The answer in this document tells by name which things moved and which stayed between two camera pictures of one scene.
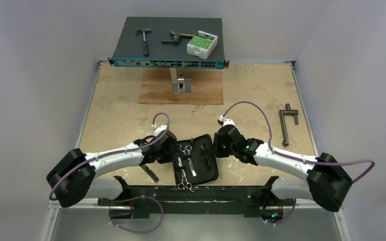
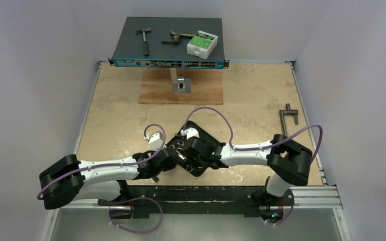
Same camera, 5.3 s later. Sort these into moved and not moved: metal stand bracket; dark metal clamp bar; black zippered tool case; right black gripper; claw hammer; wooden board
Moved: black zippered tool case; right black gripper
Not moved: claw hammer; wooden board; metal stand bracket; dark metal clamp bar
